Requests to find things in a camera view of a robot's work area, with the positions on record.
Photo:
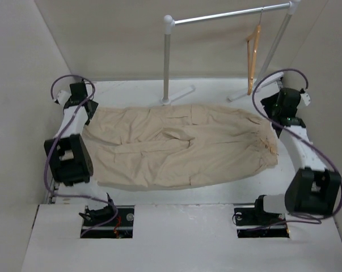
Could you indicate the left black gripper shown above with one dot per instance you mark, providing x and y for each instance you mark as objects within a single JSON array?
[{"x": 93, "y": 107}]

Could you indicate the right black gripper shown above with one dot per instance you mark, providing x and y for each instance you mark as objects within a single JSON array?
[{"x": 267, "y": 103}]

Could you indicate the beige trousers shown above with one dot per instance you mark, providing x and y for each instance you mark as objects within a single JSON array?
[{"x": 178, "y": 147}]

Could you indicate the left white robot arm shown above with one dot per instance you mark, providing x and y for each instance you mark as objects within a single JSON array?
[{"x": 68, "y": 159}]

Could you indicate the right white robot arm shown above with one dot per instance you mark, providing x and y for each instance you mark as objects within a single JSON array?
[{"x": 314, "y": 188}]

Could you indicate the wooden clothes hanger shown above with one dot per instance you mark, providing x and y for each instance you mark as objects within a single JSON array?
[{"x": 252, "y": 47}]

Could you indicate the white and silver clothes rack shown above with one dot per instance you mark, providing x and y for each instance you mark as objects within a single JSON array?
[{"x": 215, "y": 46}]

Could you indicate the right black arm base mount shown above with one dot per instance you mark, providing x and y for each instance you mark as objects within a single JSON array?
[{"x": 251, "y": 223}]

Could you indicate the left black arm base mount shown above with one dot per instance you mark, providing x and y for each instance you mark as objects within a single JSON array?
[{"x": 117, "y": 221}]

